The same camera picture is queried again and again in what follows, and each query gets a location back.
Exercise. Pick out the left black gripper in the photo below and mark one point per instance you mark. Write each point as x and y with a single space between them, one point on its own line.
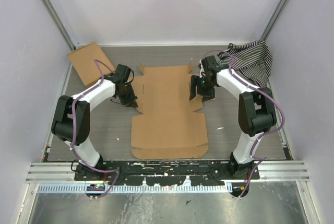
130 102

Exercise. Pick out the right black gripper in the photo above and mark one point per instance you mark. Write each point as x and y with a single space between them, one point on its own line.
207 95

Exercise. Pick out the brown cardboard box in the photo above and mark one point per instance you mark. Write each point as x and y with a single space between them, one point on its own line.
170 125
82 60

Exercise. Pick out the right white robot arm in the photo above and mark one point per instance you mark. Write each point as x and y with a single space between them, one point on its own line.
256 109

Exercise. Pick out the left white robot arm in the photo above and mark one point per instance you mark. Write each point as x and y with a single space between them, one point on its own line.
71 121

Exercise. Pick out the folded brown cardboard box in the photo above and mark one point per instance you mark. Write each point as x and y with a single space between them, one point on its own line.
82 60

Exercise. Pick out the striped black white cloth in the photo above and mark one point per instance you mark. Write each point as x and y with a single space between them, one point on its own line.
252 60

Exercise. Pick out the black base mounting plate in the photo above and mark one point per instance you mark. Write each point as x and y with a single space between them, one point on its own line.
163 173

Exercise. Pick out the perforated cable duct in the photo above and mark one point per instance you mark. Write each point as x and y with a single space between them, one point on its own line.
123 189

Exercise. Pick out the aluminium front rail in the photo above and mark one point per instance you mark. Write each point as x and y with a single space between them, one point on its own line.
280 170

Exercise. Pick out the right aluminium corner post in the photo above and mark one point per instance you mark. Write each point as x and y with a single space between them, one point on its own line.
273 19

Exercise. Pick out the aluminium corner post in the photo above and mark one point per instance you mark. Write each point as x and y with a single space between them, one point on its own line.
273 19
59 24

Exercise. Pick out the left aluminium corner post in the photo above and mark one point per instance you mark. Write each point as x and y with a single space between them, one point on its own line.
59 24

